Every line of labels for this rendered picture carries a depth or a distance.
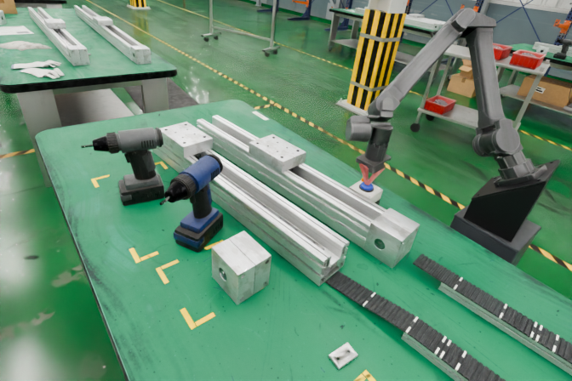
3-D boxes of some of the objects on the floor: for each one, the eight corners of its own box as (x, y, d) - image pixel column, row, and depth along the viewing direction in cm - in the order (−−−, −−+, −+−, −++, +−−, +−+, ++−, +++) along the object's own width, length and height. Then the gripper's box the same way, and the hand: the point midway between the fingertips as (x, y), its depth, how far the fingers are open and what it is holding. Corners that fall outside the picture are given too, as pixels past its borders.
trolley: (511, 145, 361) (560, 48, 310) (502, 163, 323) (556, 55, 271) (418, 116, 413) (446, 28, 362) (401, 127, 375) (429, 31, 323)
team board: (200, 41, 647) (197, -84, 547) (217, 38, 685) (217, -80, 585) (265, 58, 586) (274, -80, 487) (280, 54, 624) (292, -75, 525)
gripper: (380, 150, 94) (367, 195, 101) (397, 140, 100) (384, 184, 108) (359, 140, 97) (348, 184, 105) (378, 132, 104) (366, 174, 112)
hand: (367, 182), depth 106 cm, fingers closed
